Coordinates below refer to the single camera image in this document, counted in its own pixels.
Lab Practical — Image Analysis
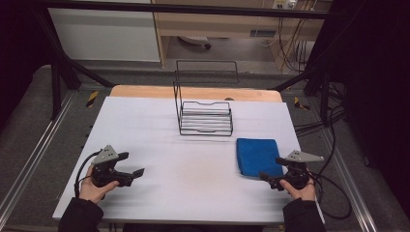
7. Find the wooden desk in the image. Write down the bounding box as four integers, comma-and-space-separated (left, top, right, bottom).
151, 0, 334, 70

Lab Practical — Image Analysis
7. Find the white table mat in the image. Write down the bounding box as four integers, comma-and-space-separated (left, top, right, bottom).
52, 96, 319, 226

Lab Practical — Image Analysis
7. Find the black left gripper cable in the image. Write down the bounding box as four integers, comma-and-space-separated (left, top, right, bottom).
73, 150, 103, 198

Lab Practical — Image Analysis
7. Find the person's left hand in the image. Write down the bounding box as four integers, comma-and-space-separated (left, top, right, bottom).
78, 173, 121, 205

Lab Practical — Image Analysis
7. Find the blue towel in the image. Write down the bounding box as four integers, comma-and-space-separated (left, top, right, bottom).
236, 137, 285, 178

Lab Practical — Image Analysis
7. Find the white cable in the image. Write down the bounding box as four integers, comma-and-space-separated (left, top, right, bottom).
313, 192, 325, 225

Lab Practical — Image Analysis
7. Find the hanging cable bundle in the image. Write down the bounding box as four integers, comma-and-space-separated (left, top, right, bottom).
276, 16, 316, 73

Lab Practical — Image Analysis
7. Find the yellow black floor tape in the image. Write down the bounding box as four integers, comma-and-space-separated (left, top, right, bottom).
85, 90, 100, 108
293, 96, 310, 111

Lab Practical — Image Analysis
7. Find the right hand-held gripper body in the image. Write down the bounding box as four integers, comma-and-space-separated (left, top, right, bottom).
269, 150, 325, 191

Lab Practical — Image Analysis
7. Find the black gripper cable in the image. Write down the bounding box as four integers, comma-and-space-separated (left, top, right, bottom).
73, 150, 103, 198
308, 172, 353, 221

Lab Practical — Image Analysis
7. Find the black metal frame bar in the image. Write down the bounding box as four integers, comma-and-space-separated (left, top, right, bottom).
32, 0, 343, 20

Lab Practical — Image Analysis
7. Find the white cabinet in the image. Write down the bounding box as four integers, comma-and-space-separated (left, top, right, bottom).
47, 7, 161, 63

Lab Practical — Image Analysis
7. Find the black floor cable bundle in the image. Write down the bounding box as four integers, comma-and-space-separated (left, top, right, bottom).
293, 81, 348, 138

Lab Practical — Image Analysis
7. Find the person's right hand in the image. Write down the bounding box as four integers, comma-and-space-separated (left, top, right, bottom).
278, 175, 317, 202

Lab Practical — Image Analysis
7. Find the black wire rack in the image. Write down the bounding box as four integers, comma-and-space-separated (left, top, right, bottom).
172, 59, 240, 137

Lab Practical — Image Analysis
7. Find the white power strip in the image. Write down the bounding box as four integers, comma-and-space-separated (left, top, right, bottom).
272, 0, 298, 11

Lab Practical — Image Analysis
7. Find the black curtain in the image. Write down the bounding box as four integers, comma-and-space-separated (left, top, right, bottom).
313, 0, 410, 220
0, 0, 54, 130

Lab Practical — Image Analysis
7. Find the black metal frame strut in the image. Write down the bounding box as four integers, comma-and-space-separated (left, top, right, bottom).
272, 64, 334, 128
34, 13, 116, 121

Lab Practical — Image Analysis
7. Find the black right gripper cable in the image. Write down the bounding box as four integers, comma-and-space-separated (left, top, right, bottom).
308, 172, 353, 221

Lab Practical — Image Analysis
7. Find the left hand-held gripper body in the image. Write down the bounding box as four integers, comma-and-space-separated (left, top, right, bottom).
90, 144, 134, 189

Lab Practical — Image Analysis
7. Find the white grey device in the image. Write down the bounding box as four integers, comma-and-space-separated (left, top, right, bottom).
177, 35, 213, 50

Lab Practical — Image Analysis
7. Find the aluminium floor rail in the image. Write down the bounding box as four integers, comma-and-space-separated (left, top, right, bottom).
321, 128, 379, 232
0, 92, 77, 220

